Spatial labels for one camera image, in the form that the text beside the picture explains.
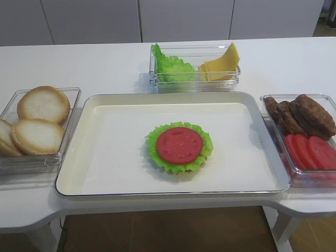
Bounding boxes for front bun half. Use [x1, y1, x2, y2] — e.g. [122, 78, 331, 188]
[11, 119, 65, 155]

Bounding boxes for clear patty tomato container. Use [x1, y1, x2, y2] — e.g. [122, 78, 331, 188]
[260, 94, 335, 187]

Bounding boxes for middle red tomato slice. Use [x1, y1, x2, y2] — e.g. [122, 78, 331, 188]
[293, 134, 318, 170]

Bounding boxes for top rear bun half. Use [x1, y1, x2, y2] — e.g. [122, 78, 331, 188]
[17, 86, 70, 124]

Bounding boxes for yellow cheese slices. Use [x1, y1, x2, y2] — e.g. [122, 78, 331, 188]
[198, 43, 240, 81]

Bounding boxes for left red tomato slice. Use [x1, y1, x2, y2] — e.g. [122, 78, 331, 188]
[285, 134, 307, 170]

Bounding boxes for brown meat patty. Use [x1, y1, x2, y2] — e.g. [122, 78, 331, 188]
[289, 94, 335, 141]
[277, 101, 308, 137]

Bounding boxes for green lettuce leaf on tray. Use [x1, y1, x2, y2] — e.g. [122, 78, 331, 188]
[146, 122, 214, 173]

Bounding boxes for right red tomato slice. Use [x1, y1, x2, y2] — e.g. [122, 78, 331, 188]
[308, 136, 335, 170]

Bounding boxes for white table leg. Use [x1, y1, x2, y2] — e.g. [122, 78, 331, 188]
[267, 208, 302, 251]

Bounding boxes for green lettuce leaves in container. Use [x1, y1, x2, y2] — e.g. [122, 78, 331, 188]
[151, 44, 196, 82]

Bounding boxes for rear left brown patty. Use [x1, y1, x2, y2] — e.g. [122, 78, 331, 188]
[264, 97, 281, 123]

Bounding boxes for red tomato slice on tray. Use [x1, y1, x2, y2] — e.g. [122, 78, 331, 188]
[156, 127, 204, 165]

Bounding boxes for clear lettuce cheese container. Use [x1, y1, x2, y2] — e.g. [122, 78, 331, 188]
[148, 44, 240, 93]

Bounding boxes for clear bun container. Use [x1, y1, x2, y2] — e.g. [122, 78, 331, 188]
[1, 87, 81, 175]

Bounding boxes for white serving tray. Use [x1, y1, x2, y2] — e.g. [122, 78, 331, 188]
[55, 92, 290, 197]

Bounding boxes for left edge bun half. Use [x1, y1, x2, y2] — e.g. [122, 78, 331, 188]
[0, 119, 22, 156]

